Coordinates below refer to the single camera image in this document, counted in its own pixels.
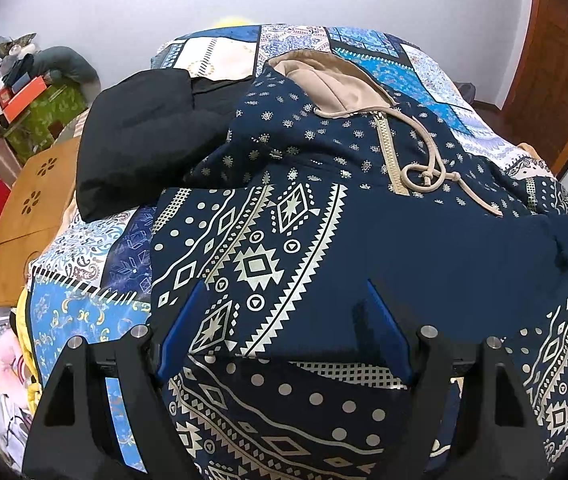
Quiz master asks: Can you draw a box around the blue patchwork bedspread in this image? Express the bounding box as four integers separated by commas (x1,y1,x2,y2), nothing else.
24,22,568,480

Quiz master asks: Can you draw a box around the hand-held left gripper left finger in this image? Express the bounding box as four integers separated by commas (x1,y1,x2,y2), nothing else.
22,279,209,480

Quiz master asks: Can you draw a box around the grey pillow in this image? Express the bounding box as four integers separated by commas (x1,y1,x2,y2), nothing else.
28,46,100,98

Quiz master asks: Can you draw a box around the navy patterned hoodie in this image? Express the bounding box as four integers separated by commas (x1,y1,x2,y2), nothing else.
149,50,568,480

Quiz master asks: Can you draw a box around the dark grey bag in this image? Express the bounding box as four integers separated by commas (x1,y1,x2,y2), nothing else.
456,81,478,106

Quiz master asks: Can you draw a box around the orange box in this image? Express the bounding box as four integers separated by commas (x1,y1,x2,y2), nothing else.
1,76,47,123

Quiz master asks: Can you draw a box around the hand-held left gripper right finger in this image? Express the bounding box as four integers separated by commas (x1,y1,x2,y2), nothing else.
365,279,550,480

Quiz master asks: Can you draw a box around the black jacket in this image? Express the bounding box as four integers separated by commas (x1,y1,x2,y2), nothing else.
76,67,255,223

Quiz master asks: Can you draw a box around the brown wooden door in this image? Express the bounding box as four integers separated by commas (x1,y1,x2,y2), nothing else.
498,0,568,177

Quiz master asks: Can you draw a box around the pile of papers and packets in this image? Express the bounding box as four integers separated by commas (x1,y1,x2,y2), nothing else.
0,305,39,463

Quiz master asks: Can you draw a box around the pile of clothes and bags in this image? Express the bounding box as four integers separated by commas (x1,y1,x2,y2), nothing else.
0,32,38,111

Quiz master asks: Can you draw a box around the brown board with flower cutouts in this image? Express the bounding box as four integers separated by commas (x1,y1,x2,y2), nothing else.
0,137,82,307

